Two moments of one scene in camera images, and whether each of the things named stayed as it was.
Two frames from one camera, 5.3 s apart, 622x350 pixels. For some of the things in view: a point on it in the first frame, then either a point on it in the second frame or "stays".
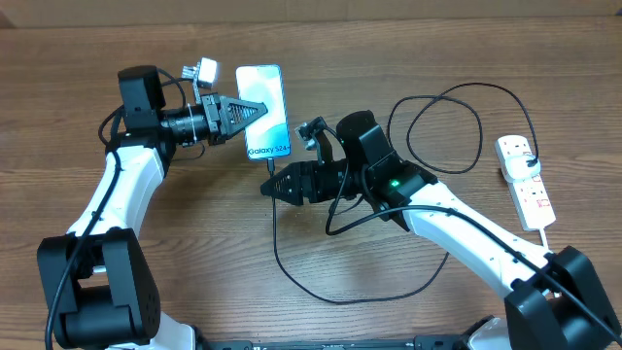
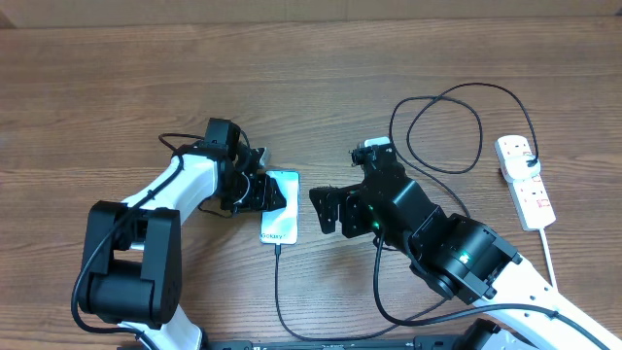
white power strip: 532,201 stays
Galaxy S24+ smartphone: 269,138 → 280,227
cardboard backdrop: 63,14 stays
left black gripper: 220,119 → 263,187
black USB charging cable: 427,97 → 378,335
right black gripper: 300,171 → 355,201
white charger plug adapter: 517,169 stays
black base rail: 457,341 stays
